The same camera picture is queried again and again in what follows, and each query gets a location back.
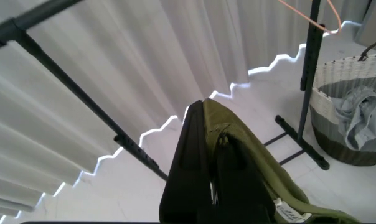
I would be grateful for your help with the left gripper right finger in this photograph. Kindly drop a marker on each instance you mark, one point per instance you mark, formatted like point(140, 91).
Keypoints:
point(237, 193)

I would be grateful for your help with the white curtain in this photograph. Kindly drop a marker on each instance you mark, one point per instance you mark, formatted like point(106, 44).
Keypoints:
point(144, 62)

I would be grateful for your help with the white laundry basket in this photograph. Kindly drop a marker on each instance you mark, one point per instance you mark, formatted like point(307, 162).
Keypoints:
point(331, 74)

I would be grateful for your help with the black clothes rack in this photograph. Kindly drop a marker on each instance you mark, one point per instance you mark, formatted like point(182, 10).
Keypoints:
point(314, 46)

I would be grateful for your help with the green printed T-shirt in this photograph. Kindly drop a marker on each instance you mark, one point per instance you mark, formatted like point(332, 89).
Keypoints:
point(225, 118)

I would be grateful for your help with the pale grey garment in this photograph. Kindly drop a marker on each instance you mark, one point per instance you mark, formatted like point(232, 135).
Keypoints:
point(359, 121)

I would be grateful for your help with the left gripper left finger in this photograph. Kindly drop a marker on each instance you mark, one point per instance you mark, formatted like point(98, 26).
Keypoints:
point(188, 186)

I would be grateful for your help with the pink clothes hanger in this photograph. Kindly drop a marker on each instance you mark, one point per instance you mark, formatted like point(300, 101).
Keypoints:
point(300, 13)

